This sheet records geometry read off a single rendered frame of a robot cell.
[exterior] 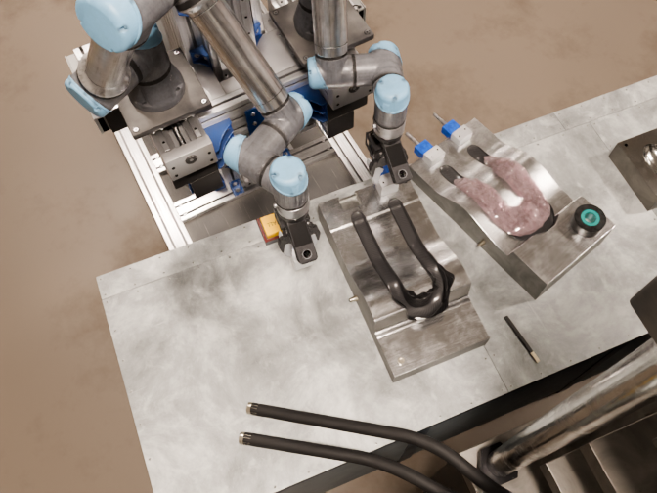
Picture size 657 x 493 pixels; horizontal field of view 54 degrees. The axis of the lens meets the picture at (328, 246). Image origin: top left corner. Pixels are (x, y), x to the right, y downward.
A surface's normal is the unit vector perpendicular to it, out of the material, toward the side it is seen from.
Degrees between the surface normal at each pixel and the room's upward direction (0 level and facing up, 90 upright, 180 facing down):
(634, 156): 0
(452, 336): 0
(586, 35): 0
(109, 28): 83
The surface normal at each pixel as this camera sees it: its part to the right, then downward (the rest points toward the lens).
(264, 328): -0.02, -0.44
